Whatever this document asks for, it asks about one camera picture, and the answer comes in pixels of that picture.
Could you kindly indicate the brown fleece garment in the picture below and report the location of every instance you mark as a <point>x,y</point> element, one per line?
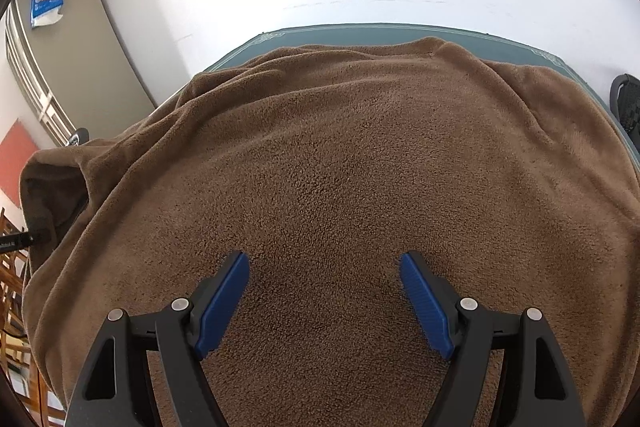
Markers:
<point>324,165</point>

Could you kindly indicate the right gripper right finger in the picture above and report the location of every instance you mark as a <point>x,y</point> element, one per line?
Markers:
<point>535,387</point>

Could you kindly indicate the black mesh chair right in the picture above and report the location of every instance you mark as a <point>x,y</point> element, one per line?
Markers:
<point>625,105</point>

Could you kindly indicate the teal table mat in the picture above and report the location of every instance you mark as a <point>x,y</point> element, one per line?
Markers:
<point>487,47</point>

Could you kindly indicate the grey tall cabinet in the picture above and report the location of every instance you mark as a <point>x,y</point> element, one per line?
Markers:
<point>74,73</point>

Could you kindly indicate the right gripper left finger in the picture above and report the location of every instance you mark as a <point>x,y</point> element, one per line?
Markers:
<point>114,387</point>

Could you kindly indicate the red foam floor mat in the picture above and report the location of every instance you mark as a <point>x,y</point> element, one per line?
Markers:
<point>15,150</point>

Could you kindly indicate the wooden chair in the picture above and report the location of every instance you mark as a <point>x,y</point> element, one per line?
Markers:
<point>26,400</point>

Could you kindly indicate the blue white box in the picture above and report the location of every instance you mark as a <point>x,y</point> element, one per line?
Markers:
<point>45,12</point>

